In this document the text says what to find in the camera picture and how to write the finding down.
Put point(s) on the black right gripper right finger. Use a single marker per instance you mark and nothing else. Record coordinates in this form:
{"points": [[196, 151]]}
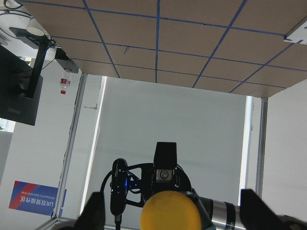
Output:
{"points": [[256, 215]]}

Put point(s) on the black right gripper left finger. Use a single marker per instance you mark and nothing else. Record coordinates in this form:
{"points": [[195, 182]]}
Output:
{"points": [[93, 215]]}

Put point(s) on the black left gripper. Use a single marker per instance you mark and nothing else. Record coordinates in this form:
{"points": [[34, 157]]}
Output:
{"points": [[148, 179]]}

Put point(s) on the yellow push button switch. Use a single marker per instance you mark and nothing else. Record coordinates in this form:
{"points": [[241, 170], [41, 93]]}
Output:
{"points": [[170, 210]]}

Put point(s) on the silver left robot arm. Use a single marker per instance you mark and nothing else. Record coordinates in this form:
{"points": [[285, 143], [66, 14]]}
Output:
{"points": [[224, 215]]}

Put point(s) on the black monitor with stand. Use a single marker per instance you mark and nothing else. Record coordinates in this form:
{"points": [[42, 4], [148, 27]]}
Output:
{"points": [[20, 84]]}

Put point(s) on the red white plastic bottle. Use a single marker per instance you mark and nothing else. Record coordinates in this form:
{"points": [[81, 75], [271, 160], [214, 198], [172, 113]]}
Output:
{"points": [[65, 81]]}

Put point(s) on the white paper cup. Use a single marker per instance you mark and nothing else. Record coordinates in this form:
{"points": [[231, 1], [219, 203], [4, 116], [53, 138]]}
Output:
{"points": [[35, 31]]}

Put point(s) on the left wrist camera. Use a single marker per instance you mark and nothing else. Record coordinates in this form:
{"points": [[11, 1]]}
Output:
{"points": [[118, 186]]}

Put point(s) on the blue red wall sign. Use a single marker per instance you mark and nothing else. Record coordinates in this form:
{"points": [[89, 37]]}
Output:
{"points": [[34, 198]]}

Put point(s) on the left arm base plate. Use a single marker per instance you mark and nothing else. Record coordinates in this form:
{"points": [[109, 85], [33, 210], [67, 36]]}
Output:
{"points": [[298, 34]]}

